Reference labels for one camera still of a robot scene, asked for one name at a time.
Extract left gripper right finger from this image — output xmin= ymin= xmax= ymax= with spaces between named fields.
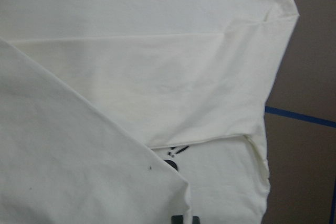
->
xmin=192 ymin=216 xmax=200 ymax=224

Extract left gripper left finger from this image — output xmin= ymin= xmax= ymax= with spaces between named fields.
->
xmin=171 ymin=215 xmax=186 ymax=224

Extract cream long-sleeve cat shirt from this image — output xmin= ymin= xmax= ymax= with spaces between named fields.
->
xmin=1 ymin=0 xmax=299 ymax=223

